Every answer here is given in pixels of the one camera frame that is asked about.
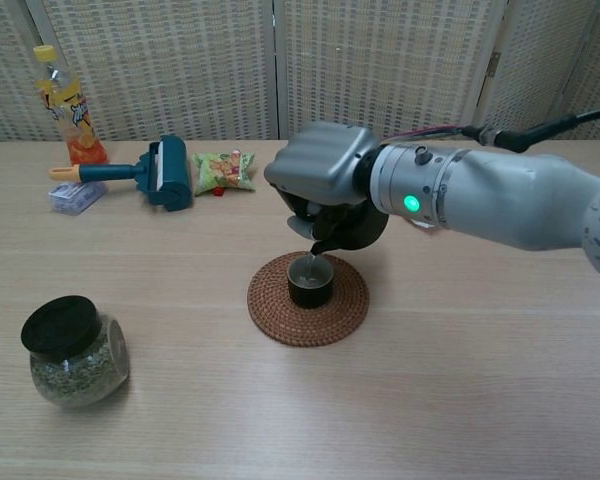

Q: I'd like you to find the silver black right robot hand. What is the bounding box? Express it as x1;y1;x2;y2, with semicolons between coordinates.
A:
263;121;384;241

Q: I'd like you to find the black teapot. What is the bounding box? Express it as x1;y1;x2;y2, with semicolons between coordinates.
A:
311;202;391;257

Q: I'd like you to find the green snack bag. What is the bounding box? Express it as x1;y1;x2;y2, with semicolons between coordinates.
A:
190;147;258;198

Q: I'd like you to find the small black teacup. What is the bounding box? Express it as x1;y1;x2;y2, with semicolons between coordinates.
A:
285;252;335;309

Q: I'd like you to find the teal lint roller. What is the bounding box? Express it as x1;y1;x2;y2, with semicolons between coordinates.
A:
48;134;195;213

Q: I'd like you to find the round woven rattan coaster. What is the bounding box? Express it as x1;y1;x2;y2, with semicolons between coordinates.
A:
246;250;371;349

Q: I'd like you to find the woven folding screen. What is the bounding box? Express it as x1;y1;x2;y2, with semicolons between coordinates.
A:
0;0;600;146

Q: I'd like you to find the small clear plastic box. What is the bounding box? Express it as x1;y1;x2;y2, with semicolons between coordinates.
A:
47;180;109;217

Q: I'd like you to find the orange drink bottle yellow cap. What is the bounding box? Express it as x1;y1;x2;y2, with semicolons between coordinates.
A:
32;44;110;166

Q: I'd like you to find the glass jar with black lid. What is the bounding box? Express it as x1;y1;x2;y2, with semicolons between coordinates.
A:
20;295;132;410

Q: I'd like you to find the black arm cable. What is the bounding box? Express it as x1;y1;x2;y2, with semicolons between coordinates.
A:
379;103;600;154

